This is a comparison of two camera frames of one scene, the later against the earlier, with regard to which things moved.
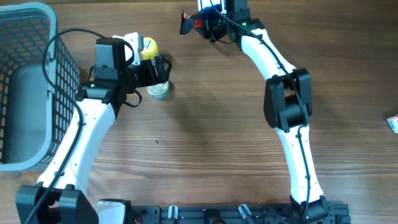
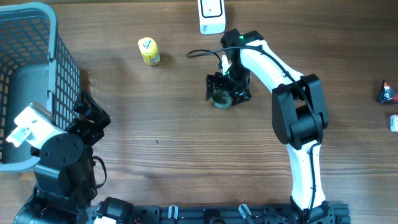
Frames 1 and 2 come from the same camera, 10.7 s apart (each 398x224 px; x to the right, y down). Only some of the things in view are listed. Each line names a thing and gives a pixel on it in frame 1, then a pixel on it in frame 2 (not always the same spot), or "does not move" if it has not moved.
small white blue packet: x=393 y=122 does not move
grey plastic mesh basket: x=40 y=83 does not move
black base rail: x=337 y=213 does not move
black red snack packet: x=188 y=23 -> x=387 y=94
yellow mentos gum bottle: x=150 y=48 does not move
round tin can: x=159 y=91 -> x=221 y=99
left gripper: x=150 y=78 -> x=96 y=130
